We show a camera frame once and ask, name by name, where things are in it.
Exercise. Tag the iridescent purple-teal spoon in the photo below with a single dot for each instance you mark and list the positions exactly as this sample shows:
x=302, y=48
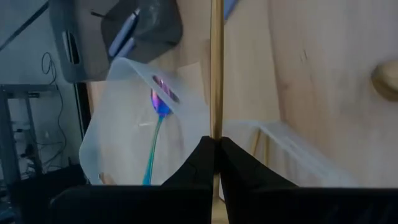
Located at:
x=160, y=105

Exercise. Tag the dark grey plastic bin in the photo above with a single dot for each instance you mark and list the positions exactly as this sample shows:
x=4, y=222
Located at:
x=84, y=37

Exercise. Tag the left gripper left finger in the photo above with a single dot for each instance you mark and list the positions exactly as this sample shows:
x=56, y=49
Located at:
x=140, y=205

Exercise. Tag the gold spoon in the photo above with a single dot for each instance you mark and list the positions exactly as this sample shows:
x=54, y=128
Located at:
x=217, y=62
x=387, y=81

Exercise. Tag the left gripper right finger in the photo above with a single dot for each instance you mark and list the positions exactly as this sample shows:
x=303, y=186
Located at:
x=295, y=205

